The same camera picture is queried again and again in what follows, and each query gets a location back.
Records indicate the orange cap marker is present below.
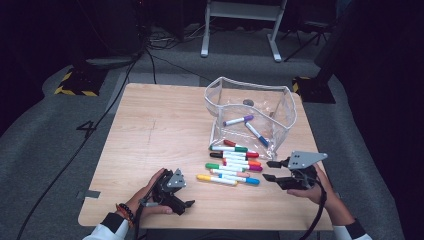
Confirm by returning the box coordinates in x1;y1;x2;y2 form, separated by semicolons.
222;158;263;167

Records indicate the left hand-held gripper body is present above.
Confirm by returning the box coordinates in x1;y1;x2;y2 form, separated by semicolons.
152;168;188;214

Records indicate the black bead bracelet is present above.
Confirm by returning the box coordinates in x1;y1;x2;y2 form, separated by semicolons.
118;202;136;225

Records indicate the purple cap marker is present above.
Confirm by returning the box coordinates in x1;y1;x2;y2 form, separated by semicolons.
222;114;255;127

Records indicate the dark green cap marker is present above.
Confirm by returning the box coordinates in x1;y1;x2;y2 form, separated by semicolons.
209;145;249;153

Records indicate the black tripod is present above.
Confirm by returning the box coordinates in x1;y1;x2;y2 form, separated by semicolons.
279;19;331;63

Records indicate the dark blue cap marker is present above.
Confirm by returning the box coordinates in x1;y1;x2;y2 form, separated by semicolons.
244;121;270;148

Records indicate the person's right hand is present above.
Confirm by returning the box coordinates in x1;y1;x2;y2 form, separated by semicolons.
287;164;338;214

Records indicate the brown red cap marker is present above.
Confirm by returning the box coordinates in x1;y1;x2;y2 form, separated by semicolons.
222;139;258;155

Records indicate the grey flat stand base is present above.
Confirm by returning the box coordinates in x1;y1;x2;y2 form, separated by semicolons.
84;54;141;70

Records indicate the magenta cap marker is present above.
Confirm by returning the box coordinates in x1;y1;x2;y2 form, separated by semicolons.
222;161;264;173

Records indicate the hand-held gripper cable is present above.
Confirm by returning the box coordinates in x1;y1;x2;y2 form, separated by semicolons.
134;198;159;240
298;171;328;240

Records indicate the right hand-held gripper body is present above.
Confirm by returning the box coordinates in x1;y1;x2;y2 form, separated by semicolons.
281;150;329;191

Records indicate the thin black floor cable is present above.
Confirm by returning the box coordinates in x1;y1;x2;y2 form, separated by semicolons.
145;48;158;85
151;53;219;86

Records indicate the yellow cap marker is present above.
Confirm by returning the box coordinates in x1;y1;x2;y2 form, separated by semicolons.
195;173;238;187

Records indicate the left hand-held gripper cable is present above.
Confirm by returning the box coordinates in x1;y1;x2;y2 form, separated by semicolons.
134;198;159;240

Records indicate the clear plastic zip pouch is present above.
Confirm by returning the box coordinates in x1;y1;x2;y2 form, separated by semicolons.
203;76;298;160

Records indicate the bundle of floor cables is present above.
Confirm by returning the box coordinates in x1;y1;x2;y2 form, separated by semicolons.
146;23;208;51

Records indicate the black cap marker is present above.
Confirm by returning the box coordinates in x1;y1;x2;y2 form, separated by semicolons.
209;152;248;159

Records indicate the long black floor cable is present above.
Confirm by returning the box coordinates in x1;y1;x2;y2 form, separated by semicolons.
14;49;149;240

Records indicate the white metal stand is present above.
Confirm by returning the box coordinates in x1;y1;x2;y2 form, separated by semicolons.
199;0;288;63

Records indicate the light green cap marker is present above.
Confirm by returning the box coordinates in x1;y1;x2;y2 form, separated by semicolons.
204;162;246;173

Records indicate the person's left hand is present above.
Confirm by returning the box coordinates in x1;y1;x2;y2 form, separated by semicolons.
124;168;174;221

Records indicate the light blue cap marker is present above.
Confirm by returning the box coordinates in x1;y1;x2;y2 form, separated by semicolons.
218;173;261;186

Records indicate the black yellow striped floor plate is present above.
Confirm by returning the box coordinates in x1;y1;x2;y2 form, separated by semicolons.
292;75;337;104
54;67;109;98

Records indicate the orange cord bracelet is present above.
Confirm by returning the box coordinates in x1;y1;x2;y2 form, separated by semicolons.
115;204;134;229

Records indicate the right hand-held gripper cable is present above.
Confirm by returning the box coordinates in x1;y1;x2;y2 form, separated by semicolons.
298;171;328;240

